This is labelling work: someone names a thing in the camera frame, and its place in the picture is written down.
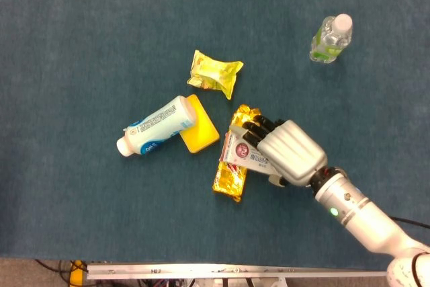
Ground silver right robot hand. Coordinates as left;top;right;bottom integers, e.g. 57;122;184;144
229;115;329;188

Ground white toothpaste box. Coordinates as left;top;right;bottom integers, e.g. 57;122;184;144
218;132;280;177

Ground gold foil biscuit pack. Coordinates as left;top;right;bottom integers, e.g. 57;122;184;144
212;104;262;203

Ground yellow scouring sponge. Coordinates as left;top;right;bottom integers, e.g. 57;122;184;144
178;93;220;154

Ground clear water bottle green label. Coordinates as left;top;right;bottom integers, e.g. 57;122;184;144
308;13;353;65

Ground white blue yogurt bottle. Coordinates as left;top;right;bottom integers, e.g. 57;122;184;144
116;95;198;158

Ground yellow-green snack packet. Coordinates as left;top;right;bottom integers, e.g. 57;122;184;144
186;50;245;101

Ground blue table cloth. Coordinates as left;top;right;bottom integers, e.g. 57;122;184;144
0;0;430;272

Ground aluminium frame rail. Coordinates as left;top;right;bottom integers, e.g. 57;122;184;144
86;263;389;280

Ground black floor cables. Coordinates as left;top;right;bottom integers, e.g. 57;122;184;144
35;259;88;287

